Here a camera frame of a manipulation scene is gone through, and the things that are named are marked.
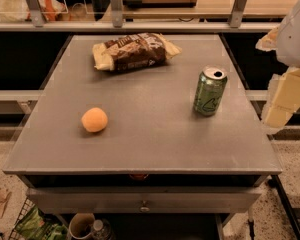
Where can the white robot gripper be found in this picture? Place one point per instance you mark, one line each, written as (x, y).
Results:
(294, 40)

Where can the green soda can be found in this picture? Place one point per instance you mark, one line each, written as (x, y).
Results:
(210, 88)

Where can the brown snack bag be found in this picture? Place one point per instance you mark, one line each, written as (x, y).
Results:
(133, 51)

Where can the red object in drawer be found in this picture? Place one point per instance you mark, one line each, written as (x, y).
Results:
(138, 177)

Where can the orange fruit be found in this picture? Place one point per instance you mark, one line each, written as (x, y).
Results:
(94, 120)

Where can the round metal drawer knob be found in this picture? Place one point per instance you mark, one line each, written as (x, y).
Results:
(144, 208)

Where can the grey drawer front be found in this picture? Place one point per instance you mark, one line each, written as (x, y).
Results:
(129, 199)

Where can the clear plastic bottle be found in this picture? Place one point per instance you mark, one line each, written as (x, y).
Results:
(101, 230)

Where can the white paper cup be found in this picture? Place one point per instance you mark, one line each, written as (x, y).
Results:
(80, 226)

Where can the orange white bag behind glass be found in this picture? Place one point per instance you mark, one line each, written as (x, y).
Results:
(18, 10)

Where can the green chip bag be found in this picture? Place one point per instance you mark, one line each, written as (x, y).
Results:
(37, 226)

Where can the wire basket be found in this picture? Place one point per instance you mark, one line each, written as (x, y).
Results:
(26, 207)

